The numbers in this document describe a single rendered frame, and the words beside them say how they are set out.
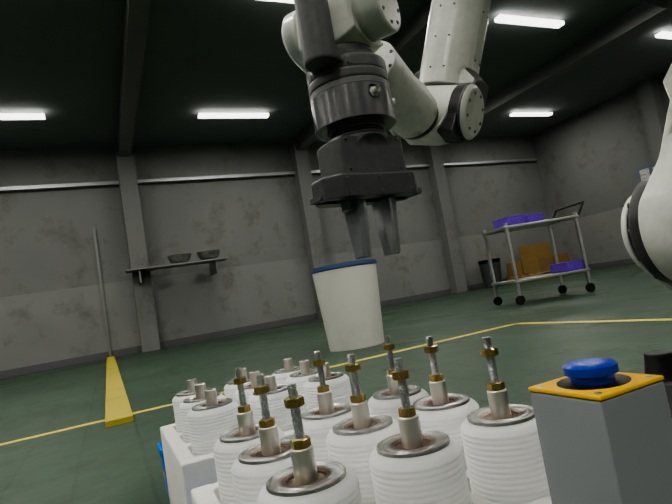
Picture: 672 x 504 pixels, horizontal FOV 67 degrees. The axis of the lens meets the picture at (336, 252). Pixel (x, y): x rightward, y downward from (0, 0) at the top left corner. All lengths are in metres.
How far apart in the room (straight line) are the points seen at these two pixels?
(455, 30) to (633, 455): 0.61
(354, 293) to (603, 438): 3.42
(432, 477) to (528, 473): 0.12
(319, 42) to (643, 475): 0.45
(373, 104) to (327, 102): 0.05
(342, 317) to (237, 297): 6.46
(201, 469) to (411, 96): 0.69
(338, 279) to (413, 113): 3.13
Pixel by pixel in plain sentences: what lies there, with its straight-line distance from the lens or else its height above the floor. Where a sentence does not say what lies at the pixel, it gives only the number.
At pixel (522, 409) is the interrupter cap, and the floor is 0.25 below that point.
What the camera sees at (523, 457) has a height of 0.22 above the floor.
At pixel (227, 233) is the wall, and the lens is 10.27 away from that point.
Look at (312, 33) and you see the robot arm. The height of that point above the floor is 0.67.
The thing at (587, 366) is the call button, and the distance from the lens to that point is 0.44.
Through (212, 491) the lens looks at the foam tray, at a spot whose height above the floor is 0.18.
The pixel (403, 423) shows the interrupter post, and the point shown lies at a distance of 0.55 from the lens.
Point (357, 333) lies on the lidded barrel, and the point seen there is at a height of 0.11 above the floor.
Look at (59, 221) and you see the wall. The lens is 10.10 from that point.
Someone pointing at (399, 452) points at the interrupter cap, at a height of 0.25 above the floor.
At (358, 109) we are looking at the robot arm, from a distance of 0.53.
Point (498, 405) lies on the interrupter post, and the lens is 0.62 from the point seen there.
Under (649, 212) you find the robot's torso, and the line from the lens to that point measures 0.71.
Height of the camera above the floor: 0.42
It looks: 5 degrees up
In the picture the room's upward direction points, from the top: 10 degrees counter-clockwise
